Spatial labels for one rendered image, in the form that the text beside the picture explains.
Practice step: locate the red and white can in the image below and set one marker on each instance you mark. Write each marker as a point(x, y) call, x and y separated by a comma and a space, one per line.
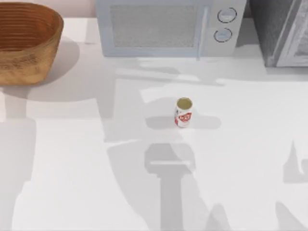
point(183, 115)

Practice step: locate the pale microwave oven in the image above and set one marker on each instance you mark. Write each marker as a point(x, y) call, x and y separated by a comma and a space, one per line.
point(154, 26)

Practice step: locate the microwave knob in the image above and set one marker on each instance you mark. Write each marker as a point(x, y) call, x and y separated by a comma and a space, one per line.
point(227, 15)
point(222, 35)

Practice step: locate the wooden basket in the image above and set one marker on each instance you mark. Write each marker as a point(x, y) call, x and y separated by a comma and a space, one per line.
point(29, 60)

